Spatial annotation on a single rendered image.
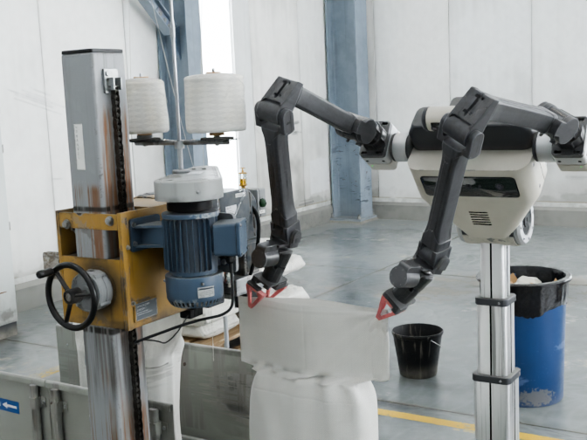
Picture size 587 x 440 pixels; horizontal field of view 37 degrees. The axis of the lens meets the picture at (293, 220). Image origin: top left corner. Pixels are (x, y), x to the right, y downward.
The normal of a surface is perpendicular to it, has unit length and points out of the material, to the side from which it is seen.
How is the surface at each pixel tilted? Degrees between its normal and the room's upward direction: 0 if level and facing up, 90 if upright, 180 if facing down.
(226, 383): 90
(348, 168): 90
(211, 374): 90
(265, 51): 90
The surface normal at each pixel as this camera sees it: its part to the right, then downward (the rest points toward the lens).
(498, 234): -0.38, 0.74
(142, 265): 0.85, 0.04
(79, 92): -0.53, 0.15
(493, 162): -0.37, -0.67
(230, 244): -0.14, 0.15
